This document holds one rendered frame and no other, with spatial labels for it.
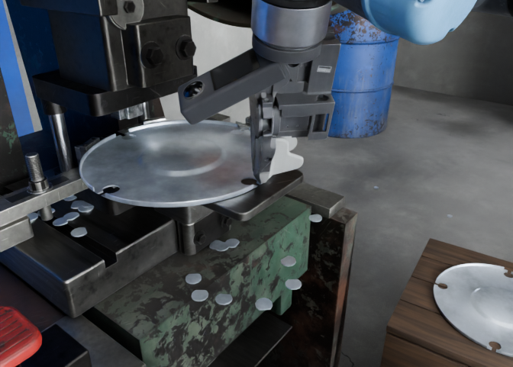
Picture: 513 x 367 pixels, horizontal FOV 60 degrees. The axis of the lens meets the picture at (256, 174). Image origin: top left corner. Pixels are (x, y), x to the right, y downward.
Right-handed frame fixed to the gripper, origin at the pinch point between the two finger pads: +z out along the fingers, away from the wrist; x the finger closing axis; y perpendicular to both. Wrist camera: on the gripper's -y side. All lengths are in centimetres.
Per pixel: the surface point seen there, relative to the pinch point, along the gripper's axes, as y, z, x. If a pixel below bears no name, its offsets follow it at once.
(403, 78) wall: 175, 165, 257
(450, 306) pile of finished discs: 46, 47, 0
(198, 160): -7.3, 3.0, 6.5
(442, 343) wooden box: 39, 44, -9
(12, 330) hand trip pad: -25.0, -3.1, -19.6
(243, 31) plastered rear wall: 29, 89, 202
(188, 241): -9.6, 12.4, -0.6
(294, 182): 5.2, 1.6, -0.5
